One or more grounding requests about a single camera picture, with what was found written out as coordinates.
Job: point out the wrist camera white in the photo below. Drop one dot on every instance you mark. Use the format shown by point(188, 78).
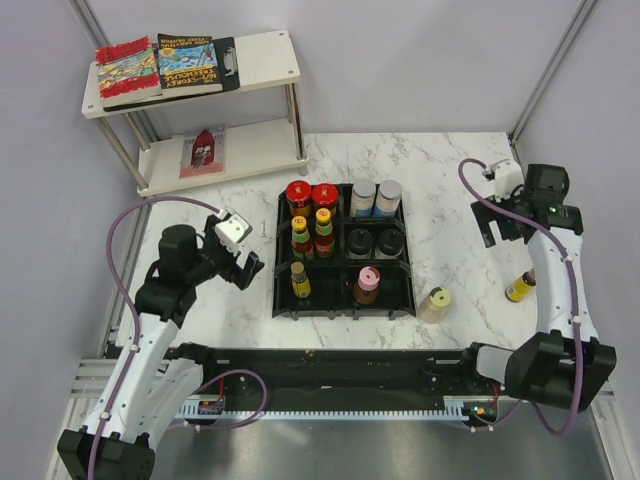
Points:
point(508, 179)
point(232, 232)

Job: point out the white cable duct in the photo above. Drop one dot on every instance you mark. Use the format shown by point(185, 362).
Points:
point(452, 410)

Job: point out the yellow cap sauce bottle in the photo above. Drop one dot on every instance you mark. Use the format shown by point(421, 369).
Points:
point(324, 238)

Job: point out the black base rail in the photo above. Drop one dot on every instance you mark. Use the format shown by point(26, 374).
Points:
point(338, 381)

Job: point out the red cover book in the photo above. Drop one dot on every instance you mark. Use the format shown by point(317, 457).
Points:
point(127, 72)

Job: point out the blue label clear jar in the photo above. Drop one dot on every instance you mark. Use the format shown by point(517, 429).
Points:
point(387, 199)

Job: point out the white two-tier shelf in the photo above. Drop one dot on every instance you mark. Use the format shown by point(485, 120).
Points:
point(262, 117)

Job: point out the black lid clear jar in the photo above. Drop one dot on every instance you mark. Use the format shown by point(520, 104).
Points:
point(390, 244)

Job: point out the black compartment organizer tray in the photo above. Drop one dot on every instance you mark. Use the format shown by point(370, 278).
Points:
point(332, 280)

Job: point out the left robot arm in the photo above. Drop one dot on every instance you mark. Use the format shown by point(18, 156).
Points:
point(120, 435)

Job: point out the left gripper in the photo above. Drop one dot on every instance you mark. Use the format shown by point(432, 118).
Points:
point(241, 277)

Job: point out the black cover treehouse book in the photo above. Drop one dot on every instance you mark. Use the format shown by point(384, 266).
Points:
point(187, 65)

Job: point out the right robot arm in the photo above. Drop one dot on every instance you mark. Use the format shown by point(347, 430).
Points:
point(564, 364)

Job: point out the pink book on lower shelf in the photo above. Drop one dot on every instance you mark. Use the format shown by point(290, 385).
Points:
point(203, 152)

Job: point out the brown cap small bottle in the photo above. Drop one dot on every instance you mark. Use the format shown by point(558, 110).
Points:
point(521, 287)

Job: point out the green label sauce bottle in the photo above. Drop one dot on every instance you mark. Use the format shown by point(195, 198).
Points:
point(301, 241)

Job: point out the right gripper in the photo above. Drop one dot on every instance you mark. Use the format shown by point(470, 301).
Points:
point(485, 213)

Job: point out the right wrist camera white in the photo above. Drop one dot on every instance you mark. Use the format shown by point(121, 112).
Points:
point(508, 179)

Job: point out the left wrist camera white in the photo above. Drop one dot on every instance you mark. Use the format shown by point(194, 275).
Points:
point(232, 232)

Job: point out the red lid sauce jar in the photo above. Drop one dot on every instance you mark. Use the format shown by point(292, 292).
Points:
point(299, 198)

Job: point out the clear jar grey lid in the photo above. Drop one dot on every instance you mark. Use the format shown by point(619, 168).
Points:
point(362, 198)

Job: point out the yellow lid spice jar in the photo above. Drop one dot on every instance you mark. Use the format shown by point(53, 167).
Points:
point(435, 305)

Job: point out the small yellow label bottle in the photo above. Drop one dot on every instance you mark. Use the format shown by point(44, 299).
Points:
point(300, 282)

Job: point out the pink lid spice jar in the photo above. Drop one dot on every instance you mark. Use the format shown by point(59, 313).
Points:
point(366, 287)

